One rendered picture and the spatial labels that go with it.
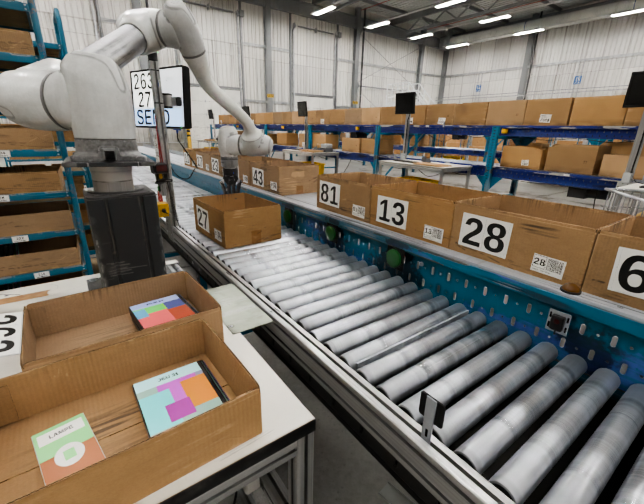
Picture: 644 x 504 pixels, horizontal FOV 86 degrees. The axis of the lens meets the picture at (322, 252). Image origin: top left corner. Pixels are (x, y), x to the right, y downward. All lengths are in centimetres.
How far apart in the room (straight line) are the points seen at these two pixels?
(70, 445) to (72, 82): 84
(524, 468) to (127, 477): 61
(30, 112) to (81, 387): 76
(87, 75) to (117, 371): 74
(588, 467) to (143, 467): 70
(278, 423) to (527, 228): 82
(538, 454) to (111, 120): 121
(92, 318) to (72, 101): 57
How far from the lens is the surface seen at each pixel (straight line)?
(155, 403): 75
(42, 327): 112
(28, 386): 84
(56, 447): 77
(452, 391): 85
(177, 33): 167
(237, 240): 161
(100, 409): 82
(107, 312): 113
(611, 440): 88
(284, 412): 73
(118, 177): 118
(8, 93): 132
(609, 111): 579
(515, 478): 72
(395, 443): 77
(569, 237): 109
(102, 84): 115
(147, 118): 232
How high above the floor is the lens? 126
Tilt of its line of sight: 20 degrees down
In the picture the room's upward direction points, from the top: 1 degrees clockwise
